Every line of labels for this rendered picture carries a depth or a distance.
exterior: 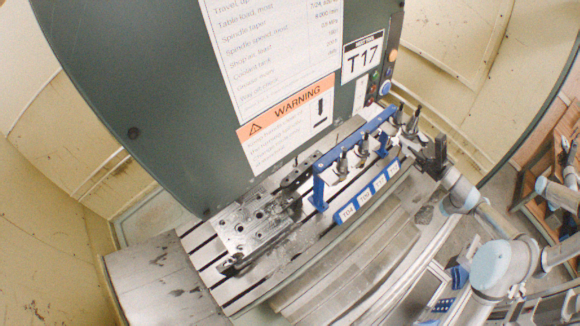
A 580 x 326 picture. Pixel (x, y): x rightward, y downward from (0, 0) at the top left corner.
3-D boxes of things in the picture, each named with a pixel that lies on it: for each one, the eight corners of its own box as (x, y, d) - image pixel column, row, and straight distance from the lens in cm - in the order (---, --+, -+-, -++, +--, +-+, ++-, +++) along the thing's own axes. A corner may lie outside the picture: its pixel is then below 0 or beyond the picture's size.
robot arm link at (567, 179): (562, 200, 119) (573, 191, 116) (560, 180, 126) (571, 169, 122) (569, 207, 125) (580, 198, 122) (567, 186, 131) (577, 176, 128)
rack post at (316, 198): (329, 206, 111) (334, 174, 84) (320, 213, 109) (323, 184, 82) (315, 191, 114) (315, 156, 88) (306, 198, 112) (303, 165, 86)
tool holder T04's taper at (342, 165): (342, 158, 84) (344, 147, 79) (351, 167, 83) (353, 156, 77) (333, 165, 83) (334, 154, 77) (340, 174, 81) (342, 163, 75)
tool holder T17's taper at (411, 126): (407, 121, 85) (412, 107, 80) (418, 127, 84) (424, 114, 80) (402, 129, 81) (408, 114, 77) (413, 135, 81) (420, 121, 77)
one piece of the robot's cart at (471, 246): (507, 277, 148) (518, 273, 142) (498, 299, 142) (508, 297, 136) (467, 238, 130) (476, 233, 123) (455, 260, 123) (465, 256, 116)
